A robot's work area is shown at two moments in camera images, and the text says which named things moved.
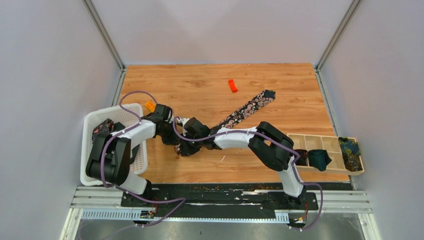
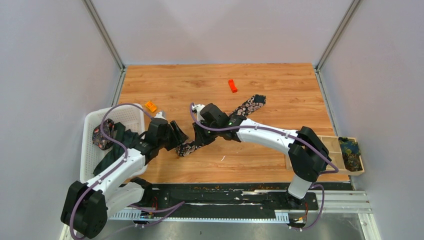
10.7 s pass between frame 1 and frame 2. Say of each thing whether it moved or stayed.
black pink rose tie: moved
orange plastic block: stayed
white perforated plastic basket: stayed
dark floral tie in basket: stayed
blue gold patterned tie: stayed
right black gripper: moved
